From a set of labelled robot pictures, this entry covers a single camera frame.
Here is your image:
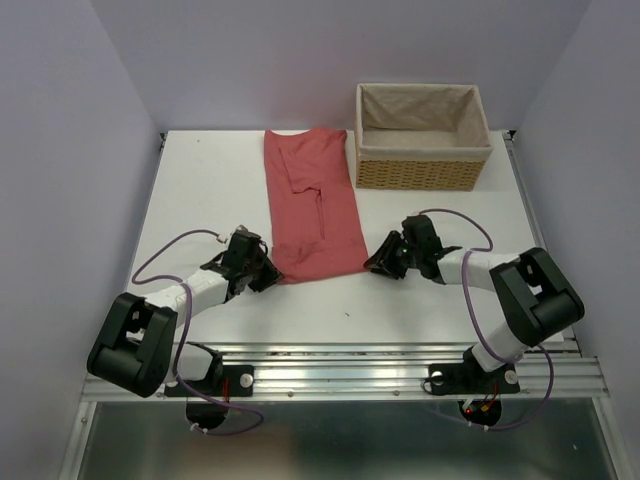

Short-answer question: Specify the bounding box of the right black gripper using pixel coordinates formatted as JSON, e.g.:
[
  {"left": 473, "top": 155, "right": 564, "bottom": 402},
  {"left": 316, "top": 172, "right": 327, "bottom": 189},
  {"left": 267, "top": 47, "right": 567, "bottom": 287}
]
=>
[{"left": 362, "top": 229, "right": 421, "bottom": 279}]

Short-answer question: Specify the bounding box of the red t shirt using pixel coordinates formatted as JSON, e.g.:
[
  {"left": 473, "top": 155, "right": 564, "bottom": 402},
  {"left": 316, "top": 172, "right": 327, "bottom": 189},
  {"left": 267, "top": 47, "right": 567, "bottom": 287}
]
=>
[{"left": 263, "top": 127, "right": 368, "bottom": 284}]

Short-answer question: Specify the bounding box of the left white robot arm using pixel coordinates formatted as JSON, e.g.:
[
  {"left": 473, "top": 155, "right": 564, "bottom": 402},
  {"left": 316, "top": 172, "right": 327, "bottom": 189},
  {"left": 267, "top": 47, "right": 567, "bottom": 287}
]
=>
[{"left": 86, "top": 228, "right": 283, "bottom": 398}]

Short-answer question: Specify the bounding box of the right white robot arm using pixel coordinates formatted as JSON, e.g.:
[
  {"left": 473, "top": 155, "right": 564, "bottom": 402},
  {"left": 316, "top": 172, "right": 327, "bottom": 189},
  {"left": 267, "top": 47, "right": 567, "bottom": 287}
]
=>
[{"left": 364, "top": 214, "right": 585, "bottom": 396}]

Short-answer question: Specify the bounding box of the wicker basket with liner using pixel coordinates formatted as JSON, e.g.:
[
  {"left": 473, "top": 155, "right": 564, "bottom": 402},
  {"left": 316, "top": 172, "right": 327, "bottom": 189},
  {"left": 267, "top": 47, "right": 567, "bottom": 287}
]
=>
[{"left": 354, "top": 83, "right": 493, "bottom": 191}]

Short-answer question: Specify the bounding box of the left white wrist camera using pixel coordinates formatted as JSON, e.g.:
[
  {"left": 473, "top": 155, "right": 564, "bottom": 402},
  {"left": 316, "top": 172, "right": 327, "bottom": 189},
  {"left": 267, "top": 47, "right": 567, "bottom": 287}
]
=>
[{"left": 233, "top": 225, "right": 255, "bottom": 238}]

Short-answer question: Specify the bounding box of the aluminium mounting rail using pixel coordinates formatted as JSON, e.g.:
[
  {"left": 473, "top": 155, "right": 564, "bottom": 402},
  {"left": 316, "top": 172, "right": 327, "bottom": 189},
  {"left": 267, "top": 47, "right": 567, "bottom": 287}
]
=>
[{"left": 82, "top": 341, "right": 609, "bottom": 402}]

